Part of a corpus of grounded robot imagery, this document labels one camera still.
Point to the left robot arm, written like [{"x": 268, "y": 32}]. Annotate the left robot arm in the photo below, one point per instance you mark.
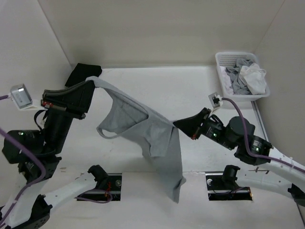
[{"x": 37, "y": 155}]

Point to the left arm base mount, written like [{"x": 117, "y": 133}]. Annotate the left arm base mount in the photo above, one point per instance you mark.
[{"x": 111, "y": 191}]

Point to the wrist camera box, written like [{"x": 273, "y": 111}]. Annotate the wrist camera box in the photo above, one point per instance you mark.
[
  {"x": 22, "y": 99},
  {"x": 216, "y": 101}
]

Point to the white plastic basket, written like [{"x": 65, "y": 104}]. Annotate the white plastic basket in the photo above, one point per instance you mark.
[{"x": 228, "y": 59}]

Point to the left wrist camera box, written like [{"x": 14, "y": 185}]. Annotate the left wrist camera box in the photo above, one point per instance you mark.
[{"x": 22, "y": 99}]

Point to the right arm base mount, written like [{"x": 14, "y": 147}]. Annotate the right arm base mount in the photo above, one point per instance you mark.
[{"x": 222, "y": 186}]

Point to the white tank top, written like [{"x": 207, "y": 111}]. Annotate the white tank top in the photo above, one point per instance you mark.
[{"x": 227, "y": 81}]

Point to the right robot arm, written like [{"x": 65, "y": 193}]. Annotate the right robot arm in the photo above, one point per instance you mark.
[{"x": 274, "y": 171}]

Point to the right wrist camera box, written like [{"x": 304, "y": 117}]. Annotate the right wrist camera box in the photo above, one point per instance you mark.
[{"x": 216, "y": 101}]

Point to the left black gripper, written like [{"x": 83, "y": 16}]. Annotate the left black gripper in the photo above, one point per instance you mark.
[{"x": 78, "y": 104}]

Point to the grey tank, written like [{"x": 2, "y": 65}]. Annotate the grey tank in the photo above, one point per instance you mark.
[
  {"x": 154, "y": 133},
  {"x": 238, "y": 86}
]

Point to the folded black tank top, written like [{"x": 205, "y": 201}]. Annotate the folded black tank top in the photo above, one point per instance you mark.
[{"x": 81, "y": 72}]

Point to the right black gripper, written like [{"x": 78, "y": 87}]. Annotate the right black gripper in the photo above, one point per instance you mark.
[{"x": 191, "y": 126}]

